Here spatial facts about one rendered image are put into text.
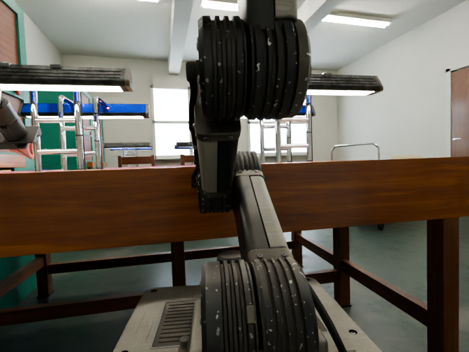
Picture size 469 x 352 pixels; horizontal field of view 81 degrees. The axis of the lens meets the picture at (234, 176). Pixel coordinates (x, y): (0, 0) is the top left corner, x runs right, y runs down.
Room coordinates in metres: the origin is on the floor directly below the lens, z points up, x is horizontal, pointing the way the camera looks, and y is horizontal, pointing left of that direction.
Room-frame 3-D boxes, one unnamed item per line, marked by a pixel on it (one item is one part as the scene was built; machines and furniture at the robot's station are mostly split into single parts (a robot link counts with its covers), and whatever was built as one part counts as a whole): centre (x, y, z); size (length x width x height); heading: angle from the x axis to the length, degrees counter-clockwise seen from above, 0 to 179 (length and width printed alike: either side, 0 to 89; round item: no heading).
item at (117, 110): (1.45, 0.76, 1.08); 0.62 x 0.08 x 0.07; 101
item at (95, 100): (1.37, 0.74, 0.90); 0.20 x 0.19 x 0.45; 101
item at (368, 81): (1.09, -0.30, 1.08); 0.62 x 0.08 x 0.07; 101
